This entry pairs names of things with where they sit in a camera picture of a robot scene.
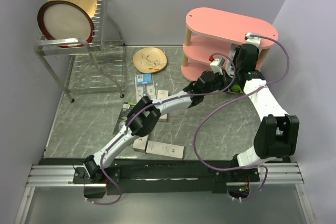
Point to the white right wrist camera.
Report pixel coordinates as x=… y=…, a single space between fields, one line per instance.
x=252 y=39

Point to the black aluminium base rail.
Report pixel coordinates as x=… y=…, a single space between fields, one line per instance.
x=158 y=176

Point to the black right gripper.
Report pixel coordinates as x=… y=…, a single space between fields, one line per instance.
x=237 y=53

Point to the white razor box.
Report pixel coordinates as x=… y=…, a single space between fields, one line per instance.
x=164 y=149
x=162 y=94

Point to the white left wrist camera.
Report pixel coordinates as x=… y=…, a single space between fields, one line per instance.
x=216 y=65

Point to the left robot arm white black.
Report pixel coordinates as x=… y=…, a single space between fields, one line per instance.
x=142 y=119

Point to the brown rimmed white plate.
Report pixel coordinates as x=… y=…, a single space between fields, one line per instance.
x=64 y=20

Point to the metal dish rack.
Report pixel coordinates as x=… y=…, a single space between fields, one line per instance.
x=95 y=67

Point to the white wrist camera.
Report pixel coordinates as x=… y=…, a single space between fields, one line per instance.
x=216 y=65
x=252 y=39

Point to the pink three-tier shelf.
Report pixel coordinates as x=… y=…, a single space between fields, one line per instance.
x=211 y=30

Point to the floral wooden plate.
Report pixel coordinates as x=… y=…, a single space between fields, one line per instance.
x=150 y=60

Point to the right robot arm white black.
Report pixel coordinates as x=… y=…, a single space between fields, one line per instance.
x=278 y=131

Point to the white razor box slanted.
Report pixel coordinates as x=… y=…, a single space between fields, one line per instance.
x=140 y=144

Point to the white razor box bottom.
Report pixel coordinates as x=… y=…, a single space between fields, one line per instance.
x=164 y=149

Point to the black green razor box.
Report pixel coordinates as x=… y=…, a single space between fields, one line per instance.
x=125 y=109
x=235 y=89

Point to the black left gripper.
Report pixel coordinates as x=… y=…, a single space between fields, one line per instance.
x=225 y=79

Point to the blue razor blister pack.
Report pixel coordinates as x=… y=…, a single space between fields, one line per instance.
x=144 y=86
x=230 y=65

